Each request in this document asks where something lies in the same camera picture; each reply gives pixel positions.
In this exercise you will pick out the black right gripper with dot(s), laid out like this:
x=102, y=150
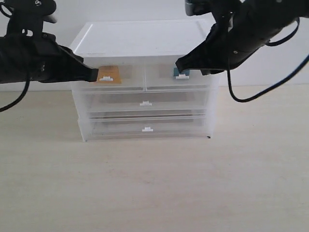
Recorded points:
x=233, y=38

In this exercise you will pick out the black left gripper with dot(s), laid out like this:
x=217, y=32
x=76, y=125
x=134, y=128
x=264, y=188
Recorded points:
x=48, y=62

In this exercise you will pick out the white teal medicine bottle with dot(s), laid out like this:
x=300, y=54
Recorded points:
x=181, y=75

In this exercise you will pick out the yellow toy cheese wedge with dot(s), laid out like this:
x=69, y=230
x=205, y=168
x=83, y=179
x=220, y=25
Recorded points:
x=108, y=75

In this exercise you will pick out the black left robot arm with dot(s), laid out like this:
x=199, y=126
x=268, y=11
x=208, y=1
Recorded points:
x=11, y=70

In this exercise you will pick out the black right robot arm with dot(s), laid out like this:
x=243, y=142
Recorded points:
x=274, y=15

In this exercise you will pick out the clear middle wide drawer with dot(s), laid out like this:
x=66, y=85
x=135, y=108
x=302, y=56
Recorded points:
x=99, y=101

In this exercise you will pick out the clear wide drawer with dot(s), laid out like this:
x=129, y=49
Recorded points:
x=146, y=127
x=99, y=101

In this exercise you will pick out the white plastic drawer cabinet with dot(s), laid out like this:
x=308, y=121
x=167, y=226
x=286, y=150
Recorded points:
x=142, y=43

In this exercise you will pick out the clear bottom wide drawer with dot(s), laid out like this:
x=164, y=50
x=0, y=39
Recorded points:
x=146, y=127

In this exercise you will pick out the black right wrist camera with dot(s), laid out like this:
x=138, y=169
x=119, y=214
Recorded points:
x=220, y=9

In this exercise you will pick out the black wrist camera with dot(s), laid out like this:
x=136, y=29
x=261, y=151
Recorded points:
x=26, y=17
x=220, y=9

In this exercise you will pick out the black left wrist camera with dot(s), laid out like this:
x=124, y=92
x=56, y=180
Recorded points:
x=26, y=17

